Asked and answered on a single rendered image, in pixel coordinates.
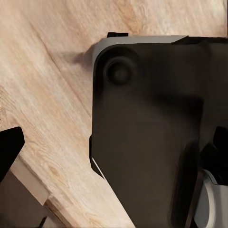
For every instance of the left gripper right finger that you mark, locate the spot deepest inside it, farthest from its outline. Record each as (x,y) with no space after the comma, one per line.
(220,141)

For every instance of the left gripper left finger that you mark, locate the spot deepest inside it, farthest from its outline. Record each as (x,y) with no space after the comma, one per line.
(11,142)

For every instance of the dishwasher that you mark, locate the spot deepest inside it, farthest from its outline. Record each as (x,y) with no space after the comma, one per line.
(50,220)

